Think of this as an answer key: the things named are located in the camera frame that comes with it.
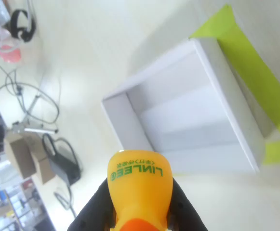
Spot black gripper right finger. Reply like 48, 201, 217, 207
167, 179, 208, 231

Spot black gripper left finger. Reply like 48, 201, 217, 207
67, 179, 118, 231

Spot yellow rubber duck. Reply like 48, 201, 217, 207
107, 149, 174, 231

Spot brown cardboard box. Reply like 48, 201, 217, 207
4, 133, 56, 186

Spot white cardboard box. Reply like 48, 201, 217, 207
101, 38, 267, 174

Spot storage shelf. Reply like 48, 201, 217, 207
0, 166, 56, 231

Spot long yellow tape strip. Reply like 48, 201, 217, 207
189, 3, 280, 130
262, 127, 280, 166

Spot silver metal stand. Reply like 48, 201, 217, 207
11, 94, 59, 134

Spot red plastic object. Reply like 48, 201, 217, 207
0, 44, 23, 64

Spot black headphones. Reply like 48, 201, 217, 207
10, 9, 37, 43

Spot black power adapter with cable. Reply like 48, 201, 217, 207
41, 133, 83, 186

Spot grey cable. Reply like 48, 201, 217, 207
0, 36, 60, 126

